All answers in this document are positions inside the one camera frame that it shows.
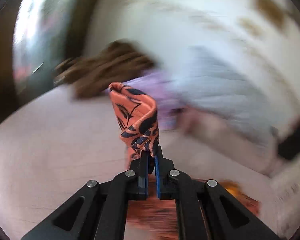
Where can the orange black floral garment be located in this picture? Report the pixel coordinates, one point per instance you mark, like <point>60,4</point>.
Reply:
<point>136,114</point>

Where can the grey quilted pillow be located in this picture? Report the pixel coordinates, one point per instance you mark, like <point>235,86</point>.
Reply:
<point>205,82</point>

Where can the pink quilted bed cover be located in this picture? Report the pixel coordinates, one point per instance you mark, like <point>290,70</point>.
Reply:
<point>53,145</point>

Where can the purple floral garment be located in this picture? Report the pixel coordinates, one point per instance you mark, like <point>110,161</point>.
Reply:
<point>155,84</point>

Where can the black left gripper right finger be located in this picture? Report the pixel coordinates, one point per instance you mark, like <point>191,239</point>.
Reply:
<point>205,210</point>

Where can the pink maroon bolster cushion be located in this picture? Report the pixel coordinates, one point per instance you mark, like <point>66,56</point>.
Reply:
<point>215,132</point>

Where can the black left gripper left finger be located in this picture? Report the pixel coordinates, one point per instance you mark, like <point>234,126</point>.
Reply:
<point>97,210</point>

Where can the window with frame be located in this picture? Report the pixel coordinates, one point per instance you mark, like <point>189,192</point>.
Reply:
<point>37,43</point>

